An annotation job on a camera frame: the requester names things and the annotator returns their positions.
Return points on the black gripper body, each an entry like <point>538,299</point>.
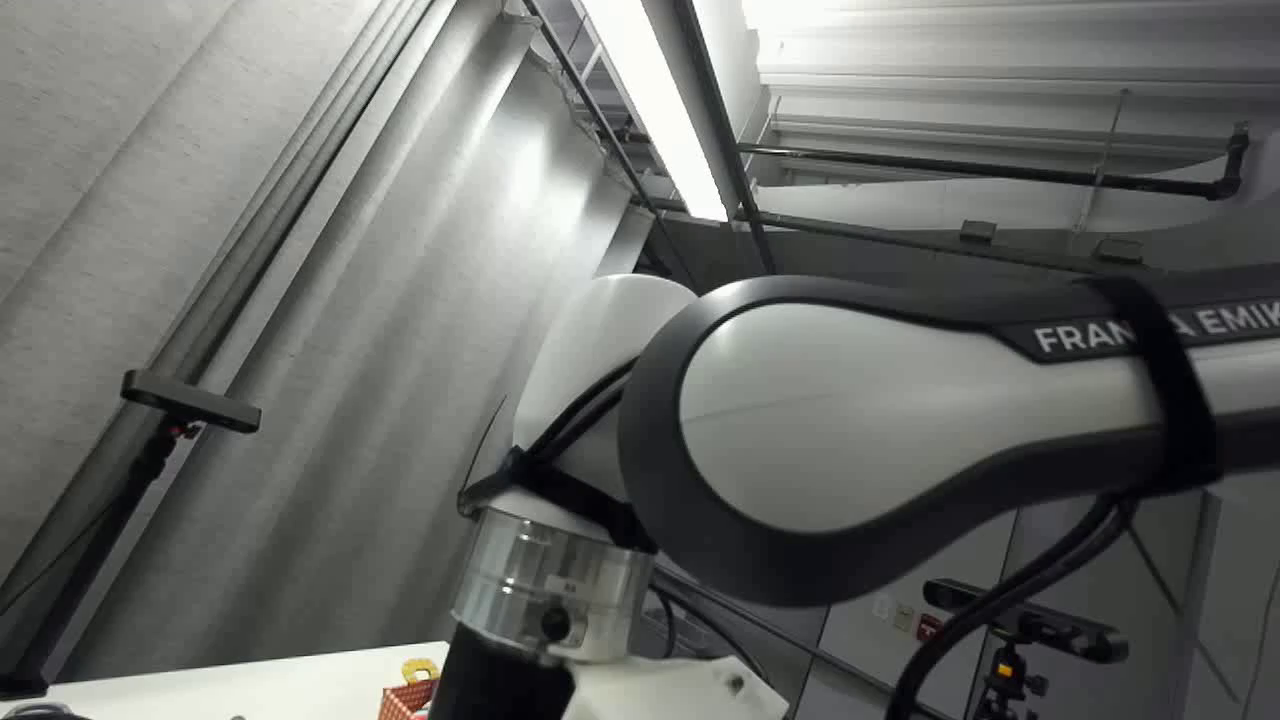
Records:
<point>502,686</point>

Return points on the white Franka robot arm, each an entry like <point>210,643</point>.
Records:
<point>865,415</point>

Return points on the grey curtain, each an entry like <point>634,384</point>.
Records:
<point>375,401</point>

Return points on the red cabinet sign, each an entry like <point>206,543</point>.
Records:
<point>931,624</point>

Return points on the long ceiling light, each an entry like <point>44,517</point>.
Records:
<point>655,93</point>

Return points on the black ceiling pipe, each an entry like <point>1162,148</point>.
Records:
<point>1000,171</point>

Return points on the black camera stand pole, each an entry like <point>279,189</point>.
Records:
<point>127,492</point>

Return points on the black bar camera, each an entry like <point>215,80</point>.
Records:
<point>186,401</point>

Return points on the black camera tripod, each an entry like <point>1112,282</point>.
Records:
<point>1011,674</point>

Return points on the black stereo camera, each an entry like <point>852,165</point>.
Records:
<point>1052,624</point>

